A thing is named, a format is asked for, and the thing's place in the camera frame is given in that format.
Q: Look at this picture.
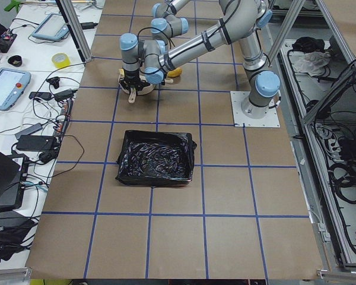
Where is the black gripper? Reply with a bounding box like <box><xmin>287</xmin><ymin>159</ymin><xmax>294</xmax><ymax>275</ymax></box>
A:
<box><xmin>119</xmin><ymin>69</ymin><xmax>151</xmax><ymax>96</ymax></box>

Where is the beige plastic dustpan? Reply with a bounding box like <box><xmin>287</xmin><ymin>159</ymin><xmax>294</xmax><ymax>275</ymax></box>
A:
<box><xmin>118</xmin><ymin>68</ymin><xmax>155</xmax><ymax>104</ymax></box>

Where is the pink bin with black bag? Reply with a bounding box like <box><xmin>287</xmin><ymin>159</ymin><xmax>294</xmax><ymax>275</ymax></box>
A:
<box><xmin>116</xmin><ymin>130</ymin><xmax>197</xmax><ymax>187</ymax></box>

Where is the yellow tape roll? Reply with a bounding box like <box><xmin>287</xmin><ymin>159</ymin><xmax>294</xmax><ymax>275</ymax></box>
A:
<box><xmin>52</xmin><ymin>53</ymin><xmax>71</xmax><ymax>69</ymax></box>

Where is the blue teach pendant far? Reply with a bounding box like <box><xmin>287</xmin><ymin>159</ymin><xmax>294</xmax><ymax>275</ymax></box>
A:
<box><xmin>31</xmin><ymin>13</ymin><xmax>69</xmax><ymax>42</ymax></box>

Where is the blue teach pendant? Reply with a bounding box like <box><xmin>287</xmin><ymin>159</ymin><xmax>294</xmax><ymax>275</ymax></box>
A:
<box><xmin>31</xmin><ymin>13</ymin><xmax>69</xmax><ymax>42</ymax></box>
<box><xmin>0</xmin><ymin>68</ymin><xmax>31</xmax><ymax>110</ymax></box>

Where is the black power adapter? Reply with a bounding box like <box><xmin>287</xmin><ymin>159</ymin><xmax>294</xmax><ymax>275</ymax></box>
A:
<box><xmin>16</xmin><ymin>135</ymin><xmax>57</xmax><ymax>151</ymax></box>

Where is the black small bowl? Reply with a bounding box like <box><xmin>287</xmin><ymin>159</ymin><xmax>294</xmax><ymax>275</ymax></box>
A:
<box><xmin>7</xmin><ymin>55</ymin><xmax>23</xmax><ymax>67</ymax></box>

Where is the blue teach pendant near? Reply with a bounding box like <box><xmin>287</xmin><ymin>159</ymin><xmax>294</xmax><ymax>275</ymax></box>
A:
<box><xmin>0</xmin><ymin>68</ymin><xmax>31</xmax><ymax>110</ymax></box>

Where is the black laptop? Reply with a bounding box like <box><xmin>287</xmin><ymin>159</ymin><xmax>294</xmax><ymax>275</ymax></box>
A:
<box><xmin>0</xmin><ymin>152</ymin><xmax>29</xmax><ymax>212</ymax></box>

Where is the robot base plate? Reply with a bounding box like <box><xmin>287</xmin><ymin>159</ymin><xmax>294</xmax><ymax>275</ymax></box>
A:
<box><xmin>230</xmin><ymin>91</ymin><xmax>280</xmax><ymax>128</ymax></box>

